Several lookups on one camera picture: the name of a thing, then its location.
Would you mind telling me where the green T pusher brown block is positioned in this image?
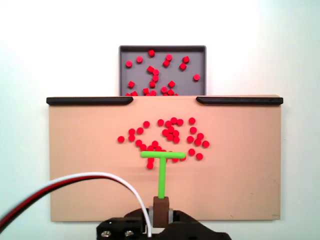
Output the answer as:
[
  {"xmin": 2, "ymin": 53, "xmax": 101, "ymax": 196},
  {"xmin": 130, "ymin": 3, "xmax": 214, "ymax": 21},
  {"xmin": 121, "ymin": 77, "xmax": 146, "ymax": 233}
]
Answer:
[{"xmin": 139, "ymin": 151, "xmax": 187, "ymax": 228}]

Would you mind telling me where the peach rectangular board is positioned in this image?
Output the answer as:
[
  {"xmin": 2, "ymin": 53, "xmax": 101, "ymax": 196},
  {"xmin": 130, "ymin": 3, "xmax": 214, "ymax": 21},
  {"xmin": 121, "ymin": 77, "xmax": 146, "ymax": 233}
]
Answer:
[{"xmin": 47, "ymin": 94, "xmax": 282, "ymax": 223}]

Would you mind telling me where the grey shallow tray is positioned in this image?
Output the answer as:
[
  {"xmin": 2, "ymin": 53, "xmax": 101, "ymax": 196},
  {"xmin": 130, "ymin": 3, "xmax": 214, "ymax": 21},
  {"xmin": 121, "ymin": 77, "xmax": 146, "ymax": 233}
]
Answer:
[{"xmin": 118, "ymin": 44, "xmax": 207, "ymax": 97}]

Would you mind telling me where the white red black servo cable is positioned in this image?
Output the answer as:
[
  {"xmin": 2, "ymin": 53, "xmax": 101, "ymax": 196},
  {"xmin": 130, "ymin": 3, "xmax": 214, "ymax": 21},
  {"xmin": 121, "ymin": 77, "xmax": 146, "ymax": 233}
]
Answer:
[{"xmin": 0, "ymin": 171, "xmax": 153, "ymax": 238}]

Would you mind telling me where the black rail strip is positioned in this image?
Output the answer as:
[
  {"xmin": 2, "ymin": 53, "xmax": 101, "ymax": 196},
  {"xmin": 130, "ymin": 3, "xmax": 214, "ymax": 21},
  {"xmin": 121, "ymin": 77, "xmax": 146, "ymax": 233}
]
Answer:
[
  {"xmin": 195, "ymin": 96, "xmax": 284, "ymax": 106},
  {"xmin": 46, "ymin": 96, "xmax": 134, "ymax": 106}
]

